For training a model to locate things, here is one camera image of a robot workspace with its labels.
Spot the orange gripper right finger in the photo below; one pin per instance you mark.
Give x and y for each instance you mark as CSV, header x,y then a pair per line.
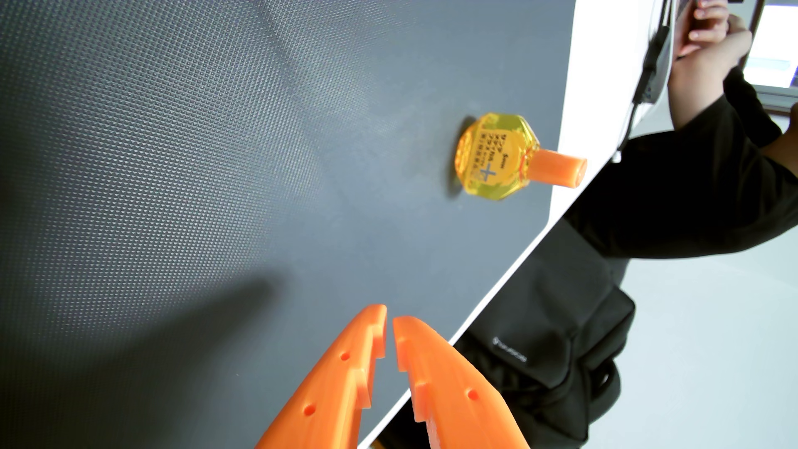
x,y
455,393

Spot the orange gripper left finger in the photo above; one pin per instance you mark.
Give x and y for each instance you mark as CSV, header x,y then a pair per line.
x,y
330,386

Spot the yellow eyedrops bottle orange cap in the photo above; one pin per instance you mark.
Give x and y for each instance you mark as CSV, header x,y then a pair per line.
x,y
495,156

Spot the person's hand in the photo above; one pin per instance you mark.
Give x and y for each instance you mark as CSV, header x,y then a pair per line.
x,y
717,34

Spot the black fabric bag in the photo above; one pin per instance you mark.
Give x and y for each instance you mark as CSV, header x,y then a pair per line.
x,y
548,324

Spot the grey textured desk mat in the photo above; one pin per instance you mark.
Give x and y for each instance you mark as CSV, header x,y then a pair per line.
x,y
218,174

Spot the person's body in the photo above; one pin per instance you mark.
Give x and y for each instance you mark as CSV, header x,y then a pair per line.
x,y
698,199

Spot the bright monitor screen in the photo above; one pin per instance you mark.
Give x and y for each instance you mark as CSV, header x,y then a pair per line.
x,y
776,43

